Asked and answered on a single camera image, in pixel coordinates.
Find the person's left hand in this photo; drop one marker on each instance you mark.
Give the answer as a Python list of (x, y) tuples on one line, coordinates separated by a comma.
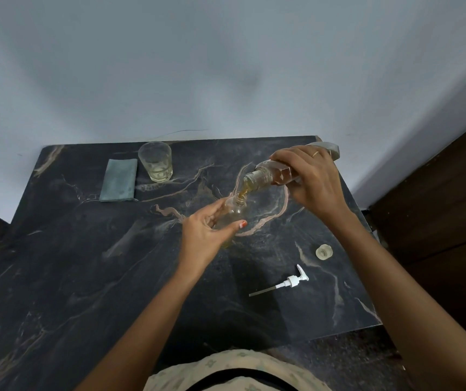
[(200, 244)]

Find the black marble table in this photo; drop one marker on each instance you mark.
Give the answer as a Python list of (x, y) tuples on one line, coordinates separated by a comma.
[(74, 272)]

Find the translucent bottle cap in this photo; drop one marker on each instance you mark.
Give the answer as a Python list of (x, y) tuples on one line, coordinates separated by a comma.
[(324, 252)]

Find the small clear pump bottle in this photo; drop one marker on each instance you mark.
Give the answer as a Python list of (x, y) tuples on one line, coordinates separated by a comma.
[(233, 211)]

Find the person's right forearm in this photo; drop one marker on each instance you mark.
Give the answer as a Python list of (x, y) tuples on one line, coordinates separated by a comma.
[(420, 313)]

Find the cream patterned clothing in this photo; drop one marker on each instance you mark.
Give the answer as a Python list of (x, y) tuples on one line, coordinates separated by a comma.
[(225, 362)]

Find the white pump dispenser head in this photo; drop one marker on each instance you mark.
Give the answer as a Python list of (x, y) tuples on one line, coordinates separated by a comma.
[(294, 280)]

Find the person's left forearm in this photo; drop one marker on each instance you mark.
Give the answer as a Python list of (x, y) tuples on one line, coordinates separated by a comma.
[(143, 342)]

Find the person's right hand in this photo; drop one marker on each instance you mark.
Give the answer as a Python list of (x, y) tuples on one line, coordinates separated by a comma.
[(318, 187)]

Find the Listerine mouthwash bottle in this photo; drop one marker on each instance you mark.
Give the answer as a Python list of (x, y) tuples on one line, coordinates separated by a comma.
[(269, 175)]

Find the grey-green folded cloth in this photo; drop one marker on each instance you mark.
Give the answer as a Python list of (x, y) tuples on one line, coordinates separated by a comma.
[(118, 181)]

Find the clear drinking glass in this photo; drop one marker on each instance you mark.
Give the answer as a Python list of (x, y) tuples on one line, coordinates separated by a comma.
[(156, 162)]

